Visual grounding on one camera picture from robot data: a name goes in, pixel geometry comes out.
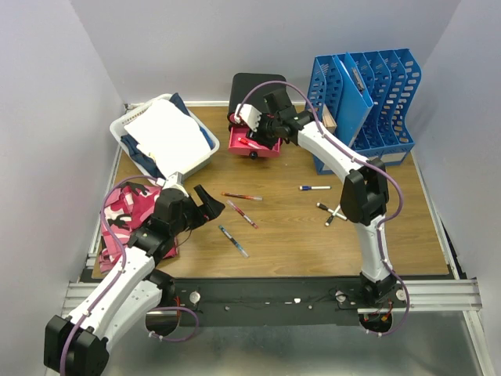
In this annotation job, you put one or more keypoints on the white plastic basket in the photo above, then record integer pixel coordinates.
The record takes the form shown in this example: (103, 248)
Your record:
(164, 129)

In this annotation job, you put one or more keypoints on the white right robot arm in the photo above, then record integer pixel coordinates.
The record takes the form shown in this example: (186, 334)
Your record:
(364, 195)

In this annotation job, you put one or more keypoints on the pink camouflage cloth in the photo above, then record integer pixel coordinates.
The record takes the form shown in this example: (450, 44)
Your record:
(127, 207)

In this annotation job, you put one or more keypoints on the blue gel pen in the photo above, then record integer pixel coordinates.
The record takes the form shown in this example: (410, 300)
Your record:
(235, 243)

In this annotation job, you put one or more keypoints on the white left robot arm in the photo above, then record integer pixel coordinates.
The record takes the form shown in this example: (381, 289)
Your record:
(81, 343)

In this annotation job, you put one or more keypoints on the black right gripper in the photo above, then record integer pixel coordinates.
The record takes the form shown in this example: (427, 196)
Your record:
(256, 135)

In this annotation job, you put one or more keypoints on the black capped whiteboard marker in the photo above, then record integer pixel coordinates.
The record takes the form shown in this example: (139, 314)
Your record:
(333, 212)

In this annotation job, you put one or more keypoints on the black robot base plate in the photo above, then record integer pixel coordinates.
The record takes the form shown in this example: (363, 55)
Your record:
(281, 301)

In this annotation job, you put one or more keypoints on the blue magazine file rack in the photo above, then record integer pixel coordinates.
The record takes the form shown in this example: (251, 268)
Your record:
(393, 77)

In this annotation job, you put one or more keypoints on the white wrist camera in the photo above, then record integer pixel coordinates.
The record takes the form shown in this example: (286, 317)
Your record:
(175, 181)
(248, 115)

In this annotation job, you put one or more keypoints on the red capped whiteboard marker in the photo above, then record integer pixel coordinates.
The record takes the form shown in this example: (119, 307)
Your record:
(247, 142)

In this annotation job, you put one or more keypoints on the pink drawer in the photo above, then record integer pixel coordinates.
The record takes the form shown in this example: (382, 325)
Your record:
(235, 147)

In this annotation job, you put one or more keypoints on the navy blue cloth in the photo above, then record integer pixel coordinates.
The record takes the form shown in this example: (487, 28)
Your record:
(180, 105)

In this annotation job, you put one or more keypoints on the blue file folder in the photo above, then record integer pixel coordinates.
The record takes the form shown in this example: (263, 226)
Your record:
(355, 101)

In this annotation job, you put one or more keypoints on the pink gel pen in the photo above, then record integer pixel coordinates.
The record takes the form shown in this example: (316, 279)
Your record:
(241, 213)

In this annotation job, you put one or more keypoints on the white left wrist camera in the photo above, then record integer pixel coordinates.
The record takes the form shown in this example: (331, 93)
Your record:
(175, 181)

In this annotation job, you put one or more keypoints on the black pink drawer cabinet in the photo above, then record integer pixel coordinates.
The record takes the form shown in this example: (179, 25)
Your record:
(243, 83)

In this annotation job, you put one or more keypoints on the orange cover paperback book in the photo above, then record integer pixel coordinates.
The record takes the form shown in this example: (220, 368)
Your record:
(328, 120)

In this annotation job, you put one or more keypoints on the orange red gel pen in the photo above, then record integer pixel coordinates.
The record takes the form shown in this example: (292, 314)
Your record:
(242, 196)

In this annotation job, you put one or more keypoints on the blue capped whiteboard marker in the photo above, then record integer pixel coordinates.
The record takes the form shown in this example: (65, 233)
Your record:
(307, 188)

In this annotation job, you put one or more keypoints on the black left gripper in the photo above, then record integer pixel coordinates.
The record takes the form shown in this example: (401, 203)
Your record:
(211, 207)

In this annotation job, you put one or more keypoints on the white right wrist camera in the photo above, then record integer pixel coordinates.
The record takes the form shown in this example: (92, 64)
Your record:
(248, 115)

